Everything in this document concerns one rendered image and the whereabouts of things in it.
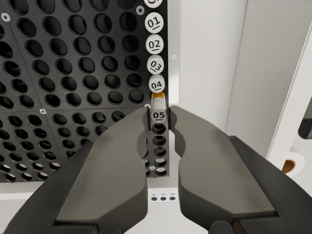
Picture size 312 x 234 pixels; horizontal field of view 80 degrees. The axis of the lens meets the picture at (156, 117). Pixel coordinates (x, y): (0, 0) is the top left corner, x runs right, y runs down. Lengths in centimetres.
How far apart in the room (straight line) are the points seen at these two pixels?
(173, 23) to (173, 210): 43
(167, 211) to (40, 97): 42
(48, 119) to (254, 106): 19
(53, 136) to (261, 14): 22
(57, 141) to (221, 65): 19
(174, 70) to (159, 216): 41
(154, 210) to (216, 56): 40
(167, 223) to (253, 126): 42
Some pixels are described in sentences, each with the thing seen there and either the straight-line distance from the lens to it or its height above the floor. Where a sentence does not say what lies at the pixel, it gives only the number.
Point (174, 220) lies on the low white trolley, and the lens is 56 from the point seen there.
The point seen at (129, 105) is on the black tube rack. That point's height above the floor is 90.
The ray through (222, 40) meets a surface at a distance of 22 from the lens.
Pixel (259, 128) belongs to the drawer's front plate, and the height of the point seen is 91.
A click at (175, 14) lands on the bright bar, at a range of 20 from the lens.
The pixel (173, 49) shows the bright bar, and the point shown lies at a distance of 20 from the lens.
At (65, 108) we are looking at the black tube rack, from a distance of 18.
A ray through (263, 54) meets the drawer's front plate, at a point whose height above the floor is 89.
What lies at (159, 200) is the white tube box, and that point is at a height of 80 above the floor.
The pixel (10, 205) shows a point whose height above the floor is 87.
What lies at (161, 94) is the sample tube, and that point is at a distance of 15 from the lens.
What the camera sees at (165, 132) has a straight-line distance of 18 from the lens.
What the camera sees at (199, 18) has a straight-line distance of 22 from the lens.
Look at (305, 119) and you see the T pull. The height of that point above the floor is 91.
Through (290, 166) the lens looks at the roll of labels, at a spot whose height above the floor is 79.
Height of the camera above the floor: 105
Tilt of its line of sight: 60 degrees down
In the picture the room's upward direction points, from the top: 179 degrees clockwise
